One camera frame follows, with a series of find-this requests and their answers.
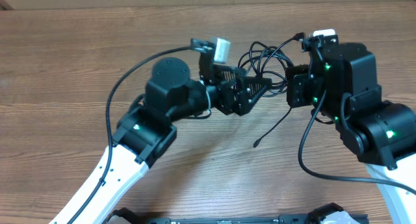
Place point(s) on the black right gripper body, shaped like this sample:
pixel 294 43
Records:
pixel 302 93

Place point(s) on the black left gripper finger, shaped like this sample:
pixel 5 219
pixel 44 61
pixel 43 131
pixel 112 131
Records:
pixel 252 90
pixel 228 73

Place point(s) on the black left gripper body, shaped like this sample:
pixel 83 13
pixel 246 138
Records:
pixel 222 102

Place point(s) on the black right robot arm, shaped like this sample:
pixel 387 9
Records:
pixel 340 82

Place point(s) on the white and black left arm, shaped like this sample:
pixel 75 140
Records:
pixel 147 129

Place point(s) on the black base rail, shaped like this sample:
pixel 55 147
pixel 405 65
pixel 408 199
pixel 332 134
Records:
pixel 330 213

